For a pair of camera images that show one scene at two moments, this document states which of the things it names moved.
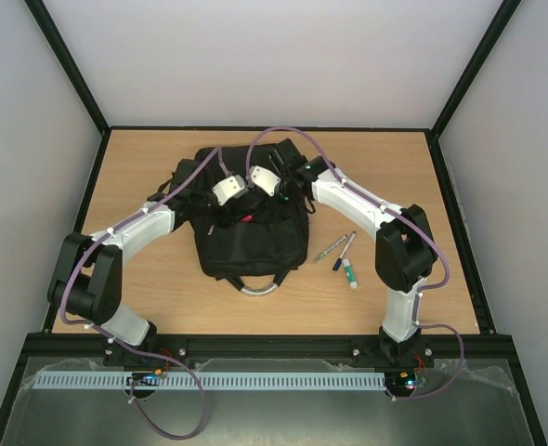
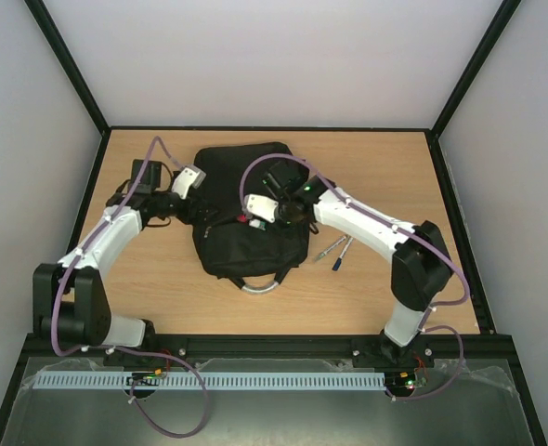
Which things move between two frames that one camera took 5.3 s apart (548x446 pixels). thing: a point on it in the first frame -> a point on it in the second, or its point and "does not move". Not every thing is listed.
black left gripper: [236, 204] -> [198, 210]
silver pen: [330, 248] does not move
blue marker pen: [345, 251] does not move
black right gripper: [278, 163] -> [278, 212]
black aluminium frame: [485, 344] does not move
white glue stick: [350, 273] -> [256, 223]
